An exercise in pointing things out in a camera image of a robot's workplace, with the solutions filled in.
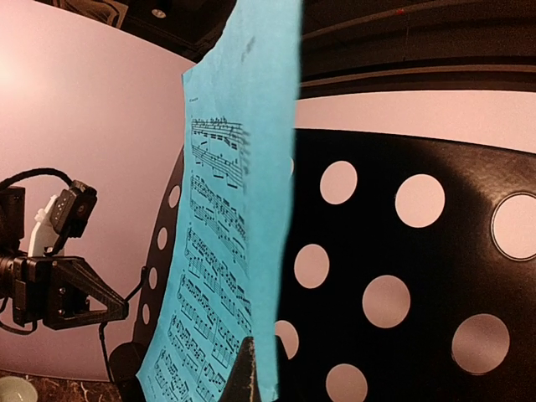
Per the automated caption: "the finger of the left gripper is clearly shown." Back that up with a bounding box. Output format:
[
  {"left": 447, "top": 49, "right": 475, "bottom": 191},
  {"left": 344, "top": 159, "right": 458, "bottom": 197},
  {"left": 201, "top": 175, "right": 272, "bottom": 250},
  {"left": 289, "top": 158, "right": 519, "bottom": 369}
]
[{"left": 54, "top": 257, "right": 128, "bottom": 327}]

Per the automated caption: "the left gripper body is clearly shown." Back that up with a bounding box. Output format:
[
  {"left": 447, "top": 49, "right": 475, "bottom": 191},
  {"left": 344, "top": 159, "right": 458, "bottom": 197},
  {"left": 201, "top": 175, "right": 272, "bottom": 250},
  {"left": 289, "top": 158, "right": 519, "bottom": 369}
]
[{"left": 12, "top": 255, "right": 93, "bottom": 330}]

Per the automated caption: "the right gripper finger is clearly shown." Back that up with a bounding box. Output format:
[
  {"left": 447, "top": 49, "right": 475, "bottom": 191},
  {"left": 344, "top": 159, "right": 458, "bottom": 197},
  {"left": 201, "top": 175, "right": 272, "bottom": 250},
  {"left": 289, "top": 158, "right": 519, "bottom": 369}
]
[{"left": 221, "top": 336, "right": 261, "bottom": 402}]

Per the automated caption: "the black music stand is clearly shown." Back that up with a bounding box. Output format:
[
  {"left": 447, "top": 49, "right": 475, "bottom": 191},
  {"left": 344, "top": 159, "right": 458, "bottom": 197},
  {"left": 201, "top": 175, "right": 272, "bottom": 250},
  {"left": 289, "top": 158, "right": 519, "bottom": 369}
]
[{"left": 111, "top": 129, "right": 535, "bottom": 401}]

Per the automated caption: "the blue sheet music page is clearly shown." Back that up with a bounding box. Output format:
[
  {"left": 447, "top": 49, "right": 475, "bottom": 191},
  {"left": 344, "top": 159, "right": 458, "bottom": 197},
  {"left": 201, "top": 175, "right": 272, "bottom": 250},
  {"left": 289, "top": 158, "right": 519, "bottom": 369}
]
[{"left": 137, "top": 1, "right": 302, "bottom": 401}]

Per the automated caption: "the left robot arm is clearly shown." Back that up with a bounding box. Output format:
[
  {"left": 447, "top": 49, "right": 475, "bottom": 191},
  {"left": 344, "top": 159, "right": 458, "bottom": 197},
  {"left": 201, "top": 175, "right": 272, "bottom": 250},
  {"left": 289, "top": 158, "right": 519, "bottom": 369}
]
[{"left": 1, "top": 167, "right": 129, "bottom": 336}]

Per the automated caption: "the green ceramic bowl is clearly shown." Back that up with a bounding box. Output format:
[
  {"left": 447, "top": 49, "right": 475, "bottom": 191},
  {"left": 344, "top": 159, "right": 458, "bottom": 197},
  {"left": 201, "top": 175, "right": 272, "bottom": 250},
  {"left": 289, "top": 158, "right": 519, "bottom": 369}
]
[{"left": 0, "top": 376, "right": 39, "bottom": 402}]

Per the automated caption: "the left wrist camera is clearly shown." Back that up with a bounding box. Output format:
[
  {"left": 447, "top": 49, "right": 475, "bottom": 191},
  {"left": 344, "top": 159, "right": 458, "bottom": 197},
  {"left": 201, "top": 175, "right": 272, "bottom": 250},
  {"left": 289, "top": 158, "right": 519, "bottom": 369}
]
[{"left": 28, "top": 180, "right": 97, "bottom": 257}]

